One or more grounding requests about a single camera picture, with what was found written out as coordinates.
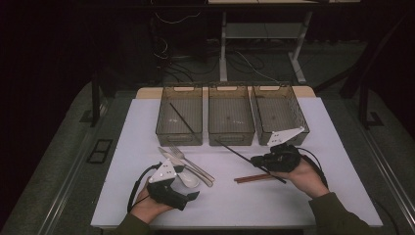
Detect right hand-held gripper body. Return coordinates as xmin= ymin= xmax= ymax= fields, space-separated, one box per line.
xmin=263 ymin=126 xmax=305 ymax=173

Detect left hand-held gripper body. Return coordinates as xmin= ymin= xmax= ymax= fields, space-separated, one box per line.
xmin=146 ymin=159 xmax=190 ymax=212

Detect brown wooden chopstick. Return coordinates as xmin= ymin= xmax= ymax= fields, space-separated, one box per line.
xmin=233 ymin=173 xmax=278 ymax=182
xmin=235 ymin=175 xmax=277 ymax=184

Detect silver fork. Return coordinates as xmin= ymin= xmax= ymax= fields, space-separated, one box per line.
xmin=158 ymin=146 xmax=214 ymax=188

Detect black chopstick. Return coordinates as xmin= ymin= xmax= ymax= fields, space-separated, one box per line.
xmin=214 ymin=140 xmax=288 ymax=185
xmin=168 ymin=102 xmax=196 ymax=134

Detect smoky transparent plastic bin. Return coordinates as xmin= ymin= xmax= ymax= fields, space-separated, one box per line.
xmin=156 ymin=85 xmax=204 ymax=147
xmin=207 ymin=85 xmax=256 ymax=147
xmin=250 ymin=85 xmax=310 ymax=147

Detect person's left hand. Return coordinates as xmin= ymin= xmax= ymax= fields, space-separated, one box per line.
xmin=130 ymin=185 xmax=174 ymax=224

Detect person's right hand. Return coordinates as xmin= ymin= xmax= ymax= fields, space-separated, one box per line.
xmin=277 ymin=161 xmax=329 ymax=200

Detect metal fork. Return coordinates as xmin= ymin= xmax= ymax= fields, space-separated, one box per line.
xmin=168 ymin=143 xmax=216 ymax=182

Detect black metal stand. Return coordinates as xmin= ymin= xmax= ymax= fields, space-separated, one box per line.
xmin=356 ymin=81 xmax=386 ymax=130
xmin=79 ymin=70 xmax=109 ymax=128

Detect white standing desk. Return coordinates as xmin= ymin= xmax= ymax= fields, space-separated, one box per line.
xmin=207 ymin=0 xmax=361 ymax=85

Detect black slanted bar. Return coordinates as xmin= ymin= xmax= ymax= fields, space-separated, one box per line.
xmin=312 ymin=13 xmax=413 ymax=96

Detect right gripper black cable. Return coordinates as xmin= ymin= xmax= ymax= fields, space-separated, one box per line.
xmin=296 ymin=146 xmax=329 ymax=189

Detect white floor cable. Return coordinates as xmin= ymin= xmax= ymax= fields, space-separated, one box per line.
xmin=234 ymin=50 xmax=282 ymax=84

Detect black floor cables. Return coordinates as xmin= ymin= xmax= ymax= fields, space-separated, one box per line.
xmin=156 ymin=35 xmax=220 ymax=84

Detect metal floor rail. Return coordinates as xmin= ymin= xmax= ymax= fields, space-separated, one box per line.
xmin=36 ymin=130 xmax=101 ymax=235
xmin=358 ymin=126 xmax=415 ymax=226

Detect hanging white cable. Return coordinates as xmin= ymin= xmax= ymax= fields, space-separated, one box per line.
xmin=154 ymin=11 xmax=202 ymax=25

